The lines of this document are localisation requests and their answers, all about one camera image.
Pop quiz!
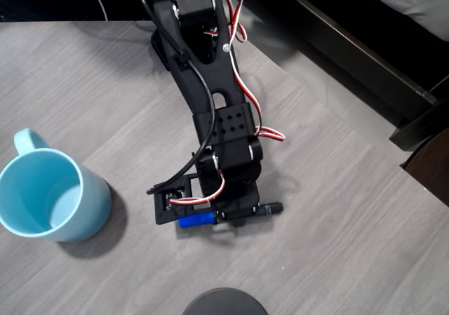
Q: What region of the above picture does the blue capped grey marker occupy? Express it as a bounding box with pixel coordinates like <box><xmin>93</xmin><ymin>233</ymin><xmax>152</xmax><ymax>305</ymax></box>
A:
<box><xmin>178</xmin><ymin>201</ymin><xmax>284</xmax><ymax>229</ymax></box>

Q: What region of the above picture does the light blue mug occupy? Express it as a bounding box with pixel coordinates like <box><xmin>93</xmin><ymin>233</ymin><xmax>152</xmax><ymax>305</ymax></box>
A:
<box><xmin>0</xmin><ymin>128</ymin><xmax>113</xmax><ymax>243</ymax></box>

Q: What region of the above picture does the black round-base stand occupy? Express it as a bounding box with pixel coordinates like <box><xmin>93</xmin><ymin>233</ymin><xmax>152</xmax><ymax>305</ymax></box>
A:
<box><xmin>181</xmin><ymin>287</ymin><xmax>269</xmax><ymax>315</ymax></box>

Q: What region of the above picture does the dark brown round furniture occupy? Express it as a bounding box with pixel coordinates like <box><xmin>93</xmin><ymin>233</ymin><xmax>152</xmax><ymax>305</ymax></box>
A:
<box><xmin>399</xmin><ymin>128</ymin><xmax>449</xmax><ymax>207</ymax></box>

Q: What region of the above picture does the red white servo wire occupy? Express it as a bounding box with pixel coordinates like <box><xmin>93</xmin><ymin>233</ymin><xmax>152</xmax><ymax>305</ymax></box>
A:
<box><xmin>167</xmin><ymin>170</ymin><xmax>227</xmax><ymax>208</ymax></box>
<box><xmin>214</xmin><ymin>0</ymin><xmax>287</xmax><ymax>142</ymax></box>

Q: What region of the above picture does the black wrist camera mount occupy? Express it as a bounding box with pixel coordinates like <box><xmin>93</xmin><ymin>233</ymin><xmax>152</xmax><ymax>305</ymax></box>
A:
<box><xmin>152</xmin><ymin>173</ymin><xmax>213</xmax><ymax>227</ymax></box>

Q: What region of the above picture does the black camera cable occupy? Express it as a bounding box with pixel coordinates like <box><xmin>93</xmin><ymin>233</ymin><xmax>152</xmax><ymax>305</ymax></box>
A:
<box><xmin>132</xmin><ymin>0</ymin><xmax>217</xmax><ymax>195</ymax></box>

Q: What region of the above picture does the dark bed frame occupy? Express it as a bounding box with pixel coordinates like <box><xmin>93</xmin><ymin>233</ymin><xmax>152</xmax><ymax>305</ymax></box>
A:
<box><xmin>241</xmin><ymin>0</ymin><xmax>449</xmax><ymax>152</ymax></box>

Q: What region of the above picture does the thin white cable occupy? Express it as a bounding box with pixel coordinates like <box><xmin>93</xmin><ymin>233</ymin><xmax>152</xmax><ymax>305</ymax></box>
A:
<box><xmin>87</xmin><ymin>0</ymin><xmax>109</xmax><ymax>22</ymax></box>

